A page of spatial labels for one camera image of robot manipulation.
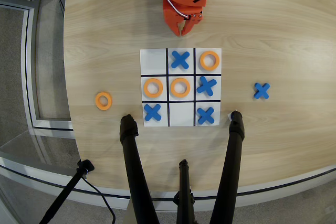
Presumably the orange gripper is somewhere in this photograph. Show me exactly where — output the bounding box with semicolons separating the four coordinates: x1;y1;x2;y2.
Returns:
162;0;204;37

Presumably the orange foam ring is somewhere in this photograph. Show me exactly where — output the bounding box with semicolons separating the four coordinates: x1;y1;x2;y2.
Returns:
143;78;164;98
199;50;221;72
94;91;113;111
170;77;191;98

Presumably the blue foam cross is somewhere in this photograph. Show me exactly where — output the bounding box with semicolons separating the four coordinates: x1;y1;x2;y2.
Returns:
143;103;162;122
196;76;218;96
197;106;216;125
171;50;191;69
253;82;271;101

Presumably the white tic-tac-toe board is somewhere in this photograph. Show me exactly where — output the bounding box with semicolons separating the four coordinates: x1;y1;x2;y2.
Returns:
139;48;223;128

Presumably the thick black tripod leg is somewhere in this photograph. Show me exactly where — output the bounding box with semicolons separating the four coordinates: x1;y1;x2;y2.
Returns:
209;110;246;224
119;114;161;224

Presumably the thin black tripod leg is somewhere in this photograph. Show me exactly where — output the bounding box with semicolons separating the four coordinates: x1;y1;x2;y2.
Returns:
173;159;196;224

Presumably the black pole with clamp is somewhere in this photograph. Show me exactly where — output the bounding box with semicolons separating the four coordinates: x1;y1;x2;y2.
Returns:
38;159;96;224

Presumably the grey metal floor frame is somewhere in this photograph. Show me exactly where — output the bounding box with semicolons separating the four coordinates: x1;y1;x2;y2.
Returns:
0;0;76;138

